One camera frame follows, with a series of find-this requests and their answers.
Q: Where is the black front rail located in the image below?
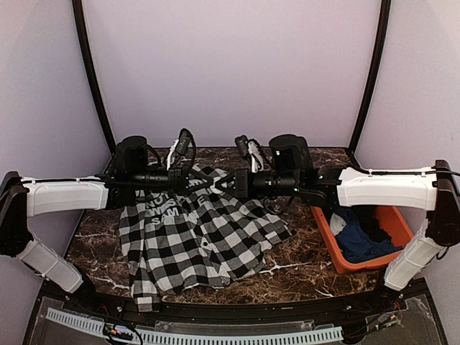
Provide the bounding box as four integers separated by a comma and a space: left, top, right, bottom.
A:
28, 278, 430, 332

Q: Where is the black frame post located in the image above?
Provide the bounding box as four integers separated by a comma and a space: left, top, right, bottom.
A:
72, 0, 116, 154
346, 0, 392, 158

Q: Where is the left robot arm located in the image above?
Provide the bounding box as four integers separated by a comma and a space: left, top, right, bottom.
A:
1, 129, 213, 313

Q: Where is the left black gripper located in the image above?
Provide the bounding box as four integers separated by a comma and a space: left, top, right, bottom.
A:
131, 163, 215, 198

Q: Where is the blue garment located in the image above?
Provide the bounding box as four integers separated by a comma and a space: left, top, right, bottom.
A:
329, 208, 403, 263

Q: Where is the white slotted cable duct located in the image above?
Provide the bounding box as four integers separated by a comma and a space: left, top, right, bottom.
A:
45, 308, 344, 344

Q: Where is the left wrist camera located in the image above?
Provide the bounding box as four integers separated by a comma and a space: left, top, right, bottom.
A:
166, 128, 196, 170

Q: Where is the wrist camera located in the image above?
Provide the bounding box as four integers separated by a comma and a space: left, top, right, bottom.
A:
166, 128, 196, 170
234, 134, 270, 173

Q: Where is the right black frame post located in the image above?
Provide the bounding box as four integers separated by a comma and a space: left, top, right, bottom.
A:
346, 0, 392, 158

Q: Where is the black white plaid shirt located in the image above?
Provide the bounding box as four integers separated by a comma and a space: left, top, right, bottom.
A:
119, 188, 295, 313

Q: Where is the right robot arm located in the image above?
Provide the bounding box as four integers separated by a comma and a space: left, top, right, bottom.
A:
215, 134, 459, 312

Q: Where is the left black frame post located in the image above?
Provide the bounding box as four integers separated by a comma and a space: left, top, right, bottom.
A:
72, 0, 116, 154

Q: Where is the black garment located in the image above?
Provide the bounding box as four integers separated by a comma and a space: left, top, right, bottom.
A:
351, 205, 392, 243

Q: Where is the orange plastic basket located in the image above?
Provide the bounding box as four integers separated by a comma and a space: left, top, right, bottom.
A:
311, 206, 414, 274

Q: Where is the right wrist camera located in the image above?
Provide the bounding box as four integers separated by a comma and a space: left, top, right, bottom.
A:
234, 134, 270, 173

